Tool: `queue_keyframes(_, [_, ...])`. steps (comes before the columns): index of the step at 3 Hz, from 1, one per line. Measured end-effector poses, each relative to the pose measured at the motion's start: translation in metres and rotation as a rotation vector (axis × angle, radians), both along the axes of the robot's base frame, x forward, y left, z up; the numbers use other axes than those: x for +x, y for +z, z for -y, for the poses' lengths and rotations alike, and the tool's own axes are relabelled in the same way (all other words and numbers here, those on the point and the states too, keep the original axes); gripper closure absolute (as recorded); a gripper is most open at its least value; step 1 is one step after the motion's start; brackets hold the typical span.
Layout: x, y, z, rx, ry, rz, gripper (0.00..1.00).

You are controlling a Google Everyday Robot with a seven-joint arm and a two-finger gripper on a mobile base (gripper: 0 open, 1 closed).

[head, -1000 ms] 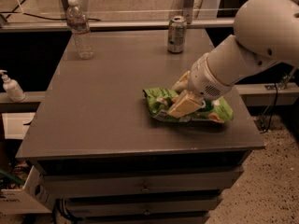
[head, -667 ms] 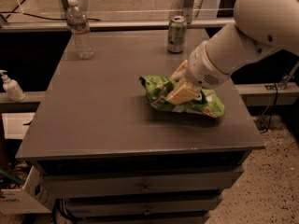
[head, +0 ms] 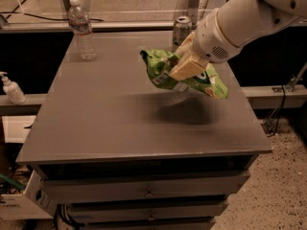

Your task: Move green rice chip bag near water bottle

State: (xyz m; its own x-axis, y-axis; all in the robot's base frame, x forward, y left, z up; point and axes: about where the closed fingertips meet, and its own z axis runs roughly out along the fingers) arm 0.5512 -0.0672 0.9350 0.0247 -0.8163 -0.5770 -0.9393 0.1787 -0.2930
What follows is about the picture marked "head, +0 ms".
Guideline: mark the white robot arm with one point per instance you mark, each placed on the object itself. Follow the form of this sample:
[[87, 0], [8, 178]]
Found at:
[[225, 31]]

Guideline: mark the metal drawer knob lower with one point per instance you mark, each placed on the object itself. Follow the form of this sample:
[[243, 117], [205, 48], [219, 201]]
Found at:
[[151, 218]]

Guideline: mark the grey drawer cabinet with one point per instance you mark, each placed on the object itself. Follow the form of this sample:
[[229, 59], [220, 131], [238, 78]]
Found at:
[[105, 135]]

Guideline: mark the white pump dispenser bottle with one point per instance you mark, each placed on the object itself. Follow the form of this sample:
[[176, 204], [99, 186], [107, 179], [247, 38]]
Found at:
[[12, 90]]

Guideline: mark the metal drawer knob upper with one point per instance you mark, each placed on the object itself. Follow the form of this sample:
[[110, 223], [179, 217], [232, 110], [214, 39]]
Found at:
[[149, 194]]

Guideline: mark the silver green soda can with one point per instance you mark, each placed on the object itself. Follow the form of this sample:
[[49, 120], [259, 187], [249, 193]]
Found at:
[[182, 28]]

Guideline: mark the metal drawer knob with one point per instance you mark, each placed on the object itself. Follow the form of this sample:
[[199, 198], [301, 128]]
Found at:
[[151, 218], [149, 194]]

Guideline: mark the white cardboard box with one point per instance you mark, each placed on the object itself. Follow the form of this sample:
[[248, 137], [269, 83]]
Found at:
[[33, 203]]

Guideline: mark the clear plastic water bottle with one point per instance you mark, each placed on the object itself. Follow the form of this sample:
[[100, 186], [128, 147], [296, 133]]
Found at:
[[79, 22]]

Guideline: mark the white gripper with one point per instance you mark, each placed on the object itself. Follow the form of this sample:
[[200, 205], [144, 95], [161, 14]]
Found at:
[[210, 43]]

